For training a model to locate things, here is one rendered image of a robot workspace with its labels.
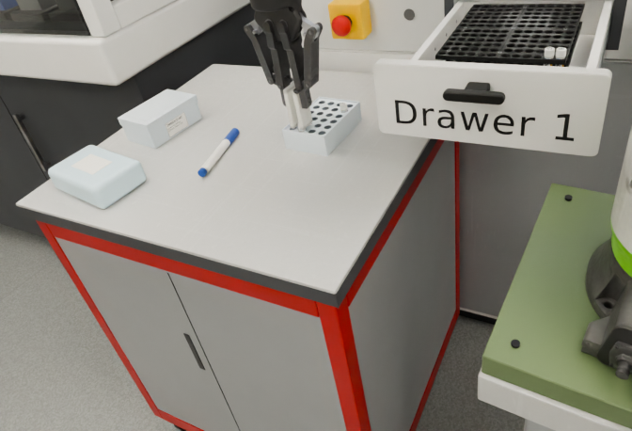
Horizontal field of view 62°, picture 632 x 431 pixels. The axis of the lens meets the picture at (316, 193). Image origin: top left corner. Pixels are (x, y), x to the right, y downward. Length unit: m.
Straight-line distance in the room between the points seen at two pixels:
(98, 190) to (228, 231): 0.23
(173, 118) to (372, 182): 0.43
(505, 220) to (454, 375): 0.44
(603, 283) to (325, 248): 0.32
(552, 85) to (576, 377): 0.34
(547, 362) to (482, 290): 0.91
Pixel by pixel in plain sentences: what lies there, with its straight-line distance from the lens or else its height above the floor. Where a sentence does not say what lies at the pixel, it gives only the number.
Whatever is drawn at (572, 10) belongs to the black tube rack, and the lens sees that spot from 0.96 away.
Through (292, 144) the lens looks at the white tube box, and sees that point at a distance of 0.89.
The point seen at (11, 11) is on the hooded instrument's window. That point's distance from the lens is 1.43.
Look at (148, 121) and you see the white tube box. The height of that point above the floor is 0.81.
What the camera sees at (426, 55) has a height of 0.88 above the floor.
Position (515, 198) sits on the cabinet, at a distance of 1.22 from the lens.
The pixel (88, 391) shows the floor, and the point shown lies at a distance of 1.73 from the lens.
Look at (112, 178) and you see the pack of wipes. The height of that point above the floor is 0.80.
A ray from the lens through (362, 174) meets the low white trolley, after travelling 0.81.
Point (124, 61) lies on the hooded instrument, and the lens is 1.27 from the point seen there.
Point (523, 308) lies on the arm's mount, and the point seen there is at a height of 0.79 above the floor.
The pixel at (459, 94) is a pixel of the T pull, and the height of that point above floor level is 0.91.
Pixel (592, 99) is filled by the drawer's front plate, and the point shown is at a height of 0.90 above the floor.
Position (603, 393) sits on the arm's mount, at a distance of 0.53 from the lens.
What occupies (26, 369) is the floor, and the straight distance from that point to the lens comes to 1.90.
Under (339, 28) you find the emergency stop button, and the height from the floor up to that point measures 0.87.
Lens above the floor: 1.22
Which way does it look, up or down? 36 degrees down
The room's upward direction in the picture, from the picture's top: 11 degrees counter-clockwise
